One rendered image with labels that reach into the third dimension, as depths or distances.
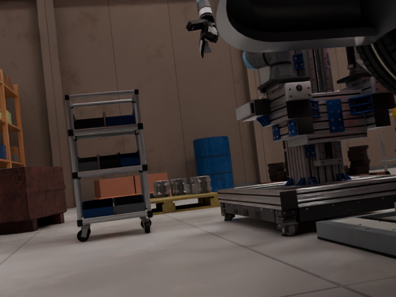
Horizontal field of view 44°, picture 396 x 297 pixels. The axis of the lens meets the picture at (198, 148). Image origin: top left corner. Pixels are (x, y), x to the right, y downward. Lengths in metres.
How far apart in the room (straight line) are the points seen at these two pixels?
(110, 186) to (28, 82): 2.75
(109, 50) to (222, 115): 2.60
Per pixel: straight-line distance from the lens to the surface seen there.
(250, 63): 2.82
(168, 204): 5.05
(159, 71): 10.00
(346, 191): 2.64
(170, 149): 9.79
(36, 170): 5.12
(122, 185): 8.53
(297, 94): 2.57
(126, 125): 3.42
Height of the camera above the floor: 0.37
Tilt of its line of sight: 3 degrees up
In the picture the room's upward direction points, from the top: 7 degrees counter-clockwise
